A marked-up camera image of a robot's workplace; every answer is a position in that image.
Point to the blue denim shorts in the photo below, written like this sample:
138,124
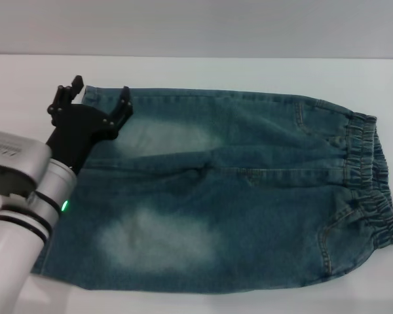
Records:
216,196

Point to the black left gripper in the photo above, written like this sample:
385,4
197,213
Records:
78,127

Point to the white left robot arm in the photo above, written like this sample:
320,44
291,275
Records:
16,238

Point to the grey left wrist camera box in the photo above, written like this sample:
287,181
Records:
6,153

